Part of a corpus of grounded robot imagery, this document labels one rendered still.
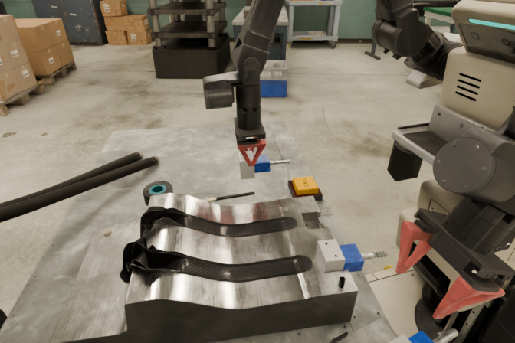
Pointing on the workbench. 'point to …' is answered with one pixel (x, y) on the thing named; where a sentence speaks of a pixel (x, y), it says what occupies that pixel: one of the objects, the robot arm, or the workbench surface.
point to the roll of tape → (156, 190)
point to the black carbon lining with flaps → (142, 256)
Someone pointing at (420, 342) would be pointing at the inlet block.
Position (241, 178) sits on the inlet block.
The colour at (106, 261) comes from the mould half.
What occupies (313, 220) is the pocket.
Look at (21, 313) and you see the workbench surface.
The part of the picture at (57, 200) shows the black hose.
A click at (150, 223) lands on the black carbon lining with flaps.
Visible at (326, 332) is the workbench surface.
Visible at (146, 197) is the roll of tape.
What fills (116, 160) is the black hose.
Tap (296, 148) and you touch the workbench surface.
